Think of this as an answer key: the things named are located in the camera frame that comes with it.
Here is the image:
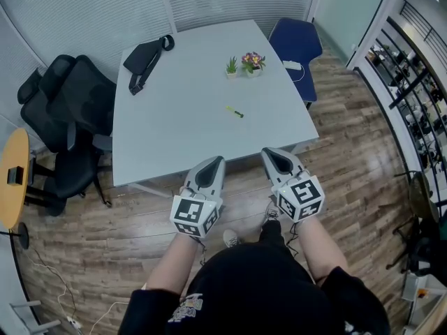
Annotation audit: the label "person's black shirt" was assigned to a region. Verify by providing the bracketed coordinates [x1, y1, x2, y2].
[118, 242, 390, 335]

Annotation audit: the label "small black box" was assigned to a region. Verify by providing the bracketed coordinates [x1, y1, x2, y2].
[6, 166, 24, 187]

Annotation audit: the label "grey square table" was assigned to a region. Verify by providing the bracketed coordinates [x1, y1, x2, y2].
[110, 19, 321, 198]

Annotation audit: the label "person's black trousers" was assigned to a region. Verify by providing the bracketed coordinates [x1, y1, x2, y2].
[258, 219, 284, 254]

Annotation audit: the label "black metal railing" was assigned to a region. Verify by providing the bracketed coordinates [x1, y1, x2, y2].
[352, 0, 447, 202]

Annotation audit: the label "thin black floor cable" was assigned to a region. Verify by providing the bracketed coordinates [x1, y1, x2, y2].
[26, 255, 78, 322]

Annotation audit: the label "small green succulent pot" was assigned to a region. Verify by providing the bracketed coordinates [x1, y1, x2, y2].
[225, 56, 239, 80]

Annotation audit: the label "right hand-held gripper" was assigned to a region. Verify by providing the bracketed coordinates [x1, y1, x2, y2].
[261, 147, 325, 223]

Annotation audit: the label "person's shoe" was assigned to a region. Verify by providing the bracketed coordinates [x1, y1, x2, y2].
[265, 200, 280, 221]
[222, 229, 242, 248]

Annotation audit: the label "person's left forearm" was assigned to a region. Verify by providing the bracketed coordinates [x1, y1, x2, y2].
[145, 232, 202, 298]

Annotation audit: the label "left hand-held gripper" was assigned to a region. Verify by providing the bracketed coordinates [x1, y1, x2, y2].
[170, 155, 226, 239]

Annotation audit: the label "person's right forearm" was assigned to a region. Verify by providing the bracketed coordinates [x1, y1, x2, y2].
[298, 218, 350, 282]

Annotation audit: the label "white stand frame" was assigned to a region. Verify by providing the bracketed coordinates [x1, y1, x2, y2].
[9, 300, 62, 335]

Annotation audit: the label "white floor cable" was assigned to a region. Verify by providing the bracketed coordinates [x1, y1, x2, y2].
[89, 300, 130, 335]

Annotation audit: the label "blue chair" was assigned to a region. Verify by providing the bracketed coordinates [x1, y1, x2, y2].
[268, 17, 323, 110]

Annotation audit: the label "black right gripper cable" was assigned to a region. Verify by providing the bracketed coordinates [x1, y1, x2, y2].
[286, 221, 301, 258]

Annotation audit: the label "person's left shoe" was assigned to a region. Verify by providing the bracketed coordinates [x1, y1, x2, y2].
[222, 229, 242, 248]

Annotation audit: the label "black standing fan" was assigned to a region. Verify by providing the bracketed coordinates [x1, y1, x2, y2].
[0, 221, 31, 250]

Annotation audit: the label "white power strip cable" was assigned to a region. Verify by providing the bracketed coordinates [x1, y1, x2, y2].
[289, 64, 307, 82]

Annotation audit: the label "pink flowering plant pot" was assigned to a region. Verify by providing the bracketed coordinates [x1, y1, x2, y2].
[241, 51, 267, 79]

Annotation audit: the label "person's right shoe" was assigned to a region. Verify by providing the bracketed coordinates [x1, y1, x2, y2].
[265, 200, 280, 221]

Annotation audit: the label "black sling bag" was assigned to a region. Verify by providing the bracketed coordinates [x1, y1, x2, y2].
[122, 34, 175, 96]

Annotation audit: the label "frosted glass door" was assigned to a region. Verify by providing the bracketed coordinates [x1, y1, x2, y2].
[314, 0, 392, 61]

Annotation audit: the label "round dark stool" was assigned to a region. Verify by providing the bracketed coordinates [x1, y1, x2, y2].
[386, 171, 441, 275]

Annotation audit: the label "round wooden side table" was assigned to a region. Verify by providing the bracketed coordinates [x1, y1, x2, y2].
[0, 128, 67, 230]

